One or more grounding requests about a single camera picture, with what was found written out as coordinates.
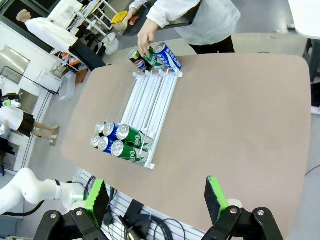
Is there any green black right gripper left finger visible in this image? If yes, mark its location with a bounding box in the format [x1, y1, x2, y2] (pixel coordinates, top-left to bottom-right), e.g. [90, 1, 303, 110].
[33, 178, 111, 240]

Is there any collaborator's left hand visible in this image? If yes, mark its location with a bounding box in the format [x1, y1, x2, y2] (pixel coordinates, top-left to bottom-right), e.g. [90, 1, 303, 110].
[137, 18, 159, 59]

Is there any collaborator's right hand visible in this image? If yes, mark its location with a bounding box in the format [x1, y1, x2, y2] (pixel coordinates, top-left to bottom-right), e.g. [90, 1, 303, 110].
[126, 6, 140, 26]

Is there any large white table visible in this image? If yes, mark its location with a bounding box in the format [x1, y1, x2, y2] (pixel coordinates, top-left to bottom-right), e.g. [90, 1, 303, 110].
[287, 0, 320, 40]

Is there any green Chilsung cider can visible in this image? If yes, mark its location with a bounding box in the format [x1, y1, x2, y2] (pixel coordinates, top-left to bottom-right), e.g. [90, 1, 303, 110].
[142, 45, 166, 71]
[110, 139, 151, 166]
[116, 123, 153, 151]

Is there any collaborator in white zip hoodie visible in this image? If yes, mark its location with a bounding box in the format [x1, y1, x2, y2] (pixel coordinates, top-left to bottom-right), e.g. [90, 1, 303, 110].
[129, 0, 242, 55]

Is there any blue Pocari Sweat can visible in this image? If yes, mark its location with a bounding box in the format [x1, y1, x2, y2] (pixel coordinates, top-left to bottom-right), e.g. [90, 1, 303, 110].
[153, 42, 183, 71]
[102, 121, 121, 142]
[97, 135, 116, 155]

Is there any collaborator's right forearm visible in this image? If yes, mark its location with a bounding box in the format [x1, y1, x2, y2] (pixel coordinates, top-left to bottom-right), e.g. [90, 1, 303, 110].
[129, 0, 151, 11]

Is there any black cable bundle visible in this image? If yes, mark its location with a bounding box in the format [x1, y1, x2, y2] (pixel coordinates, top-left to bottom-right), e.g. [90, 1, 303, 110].
[107, 184, 191, 240]

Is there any black serving tray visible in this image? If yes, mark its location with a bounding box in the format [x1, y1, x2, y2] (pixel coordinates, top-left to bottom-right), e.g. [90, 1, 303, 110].
[122, 4, 202, 37]

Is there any collaborator's left forearm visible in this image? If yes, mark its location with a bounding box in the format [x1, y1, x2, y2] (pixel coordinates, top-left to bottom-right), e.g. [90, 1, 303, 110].
[146, 0, 202, 29]

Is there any clear plastic storage bin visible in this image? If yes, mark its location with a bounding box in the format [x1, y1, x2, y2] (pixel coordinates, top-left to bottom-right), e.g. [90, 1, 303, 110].
[58, 72, 77, 102]

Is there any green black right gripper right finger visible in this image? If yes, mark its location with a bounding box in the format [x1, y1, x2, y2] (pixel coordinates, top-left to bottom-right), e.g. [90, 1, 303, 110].
[203, 176, 285, 240]

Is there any black Pepsi can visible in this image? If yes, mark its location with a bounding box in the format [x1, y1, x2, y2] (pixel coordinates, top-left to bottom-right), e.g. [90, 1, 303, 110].
[90, 134, 102, 150]
[128, 49, 153, 72]
[94, 120, 108, 137]

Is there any white slotted base panel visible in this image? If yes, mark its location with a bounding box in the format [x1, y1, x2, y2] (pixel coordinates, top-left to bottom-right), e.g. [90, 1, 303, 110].
[72, 167, 208, 240]

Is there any clear acrylic can rack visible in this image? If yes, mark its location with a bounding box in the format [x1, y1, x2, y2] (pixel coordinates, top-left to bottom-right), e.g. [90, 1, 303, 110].
[89, 68, 184, 171]

